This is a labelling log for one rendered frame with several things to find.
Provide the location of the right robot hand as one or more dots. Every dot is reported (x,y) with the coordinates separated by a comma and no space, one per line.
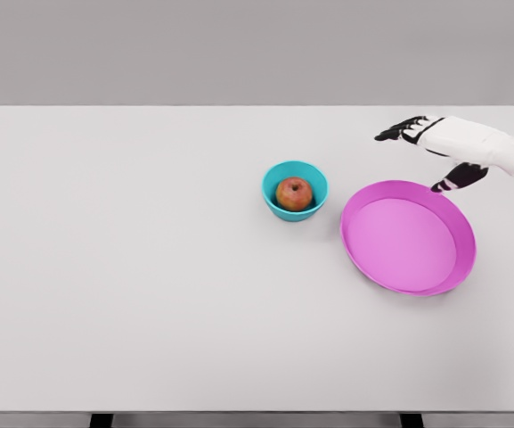
(454,137)

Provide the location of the red apple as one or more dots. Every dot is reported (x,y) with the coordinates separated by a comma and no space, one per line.
(294,194)

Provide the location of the pink plate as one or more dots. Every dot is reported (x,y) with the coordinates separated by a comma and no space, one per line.
(405,238)

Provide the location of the blue bowl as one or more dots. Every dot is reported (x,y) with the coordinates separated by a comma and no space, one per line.
(295,169)

